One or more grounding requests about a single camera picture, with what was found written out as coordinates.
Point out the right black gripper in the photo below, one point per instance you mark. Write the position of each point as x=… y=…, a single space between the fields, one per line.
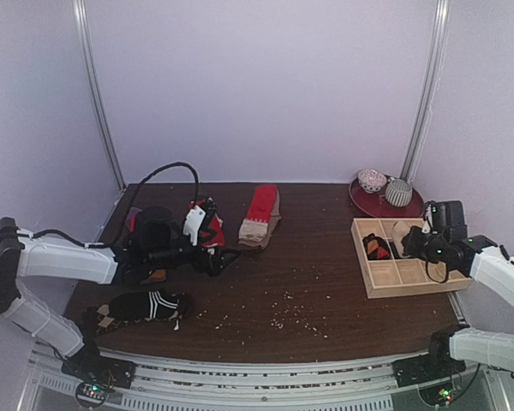
x=414 y=243

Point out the left aluminium corner post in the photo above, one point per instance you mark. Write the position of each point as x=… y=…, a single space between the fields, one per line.
x=83 y=30

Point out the wooden compartment box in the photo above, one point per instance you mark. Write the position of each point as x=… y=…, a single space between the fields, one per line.
x=399 y=277

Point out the right aluminium corner post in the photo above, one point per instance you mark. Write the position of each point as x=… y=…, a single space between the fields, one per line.
x=429 y=87

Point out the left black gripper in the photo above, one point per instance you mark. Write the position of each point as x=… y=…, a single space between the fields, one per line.
x=214 y=267

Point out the black sock three white stripes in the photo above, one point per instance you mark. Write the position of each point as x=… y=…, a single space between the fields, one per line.
x=154 y=304

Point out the red purple sock far left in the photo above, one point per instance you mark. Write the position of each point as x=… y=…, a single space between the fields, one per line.
x=154 y=274

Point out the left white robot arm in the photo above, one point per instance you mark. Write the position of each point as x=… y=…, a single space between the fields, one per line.
x=154 y=242

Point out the aluminium corner post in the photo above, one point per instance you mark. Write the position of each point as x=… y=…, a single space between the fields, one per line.
x=429 y=87
x=83 y=30

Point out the grey striped cup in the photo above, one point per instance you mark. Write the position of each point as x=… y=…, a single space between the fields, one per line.
x=398 y=193

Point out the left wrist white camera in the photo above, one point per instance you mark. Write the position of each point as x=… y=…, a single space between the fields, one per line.
x=192 y=223

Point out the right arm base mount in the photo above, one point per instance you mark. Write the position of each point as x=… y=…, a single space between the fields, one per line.
x=435 y=374

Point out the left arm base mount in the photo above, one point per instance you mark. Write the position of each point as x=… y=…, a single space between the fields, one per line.
x=99 y=376

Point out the black argyle rolled sock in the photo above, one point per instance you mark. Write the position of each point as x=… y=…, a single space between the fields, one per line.
x=376 y=248

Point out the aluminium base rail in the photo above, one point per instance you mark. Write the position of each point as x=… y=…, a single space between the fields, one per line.
x=170 y=384

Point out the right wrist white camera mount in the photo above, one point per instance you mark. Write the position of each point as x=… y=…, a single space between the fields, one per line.
x=447 y=219

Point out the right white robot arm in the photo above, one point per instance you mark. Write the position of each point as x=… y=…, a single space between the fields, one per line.
x=489 y=266

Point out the white patterned bowl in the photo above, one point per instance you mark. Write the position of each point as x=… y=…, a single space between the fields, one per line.
x=371 y=180

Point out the red beige sock centre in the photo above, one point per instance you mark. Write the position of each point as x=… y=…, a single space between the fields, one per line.
x=261 y=219

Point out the red round plate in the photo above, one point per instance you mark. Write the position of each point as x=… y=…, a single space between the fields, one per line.
x=375 y=205

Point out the beige striped maroon sock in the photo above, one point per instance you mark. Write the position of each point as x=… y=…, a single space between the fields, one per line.
x=399 y=230

